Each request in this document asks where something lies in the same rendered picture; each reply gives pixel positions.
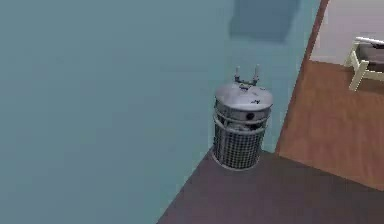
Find grey wire mesh bin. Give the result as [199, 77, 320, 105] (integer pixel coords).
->
[211, 63, 275, 172]

